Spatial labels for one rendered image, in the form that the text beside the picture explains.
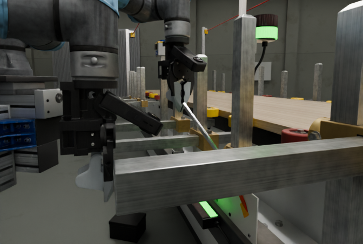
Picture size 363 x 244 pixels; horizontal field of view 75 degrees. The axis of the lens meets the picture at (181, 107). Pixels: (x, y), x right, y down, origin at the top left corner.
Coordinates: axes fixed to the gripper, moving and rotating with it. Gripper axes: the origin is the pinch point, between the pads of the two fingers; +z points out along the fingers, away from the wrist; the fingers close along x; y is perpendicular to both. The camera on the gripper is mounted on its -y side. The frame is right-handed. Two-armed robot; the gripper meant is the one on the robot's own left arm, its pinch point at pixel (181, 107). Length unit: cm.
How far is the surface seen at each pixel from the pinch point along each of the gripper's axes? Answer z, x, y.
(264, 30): -18.5, -3.0, -24.6
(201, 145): 11.3, -4.6, -3.7
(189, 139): 9.5, -2.5, -0.9
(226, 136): 9.7, -14.1, -5.2
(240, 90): -5.9, 1.3, -22.1
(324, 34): -137, -676, 230
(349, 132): -2.0, 10.5, -45.1
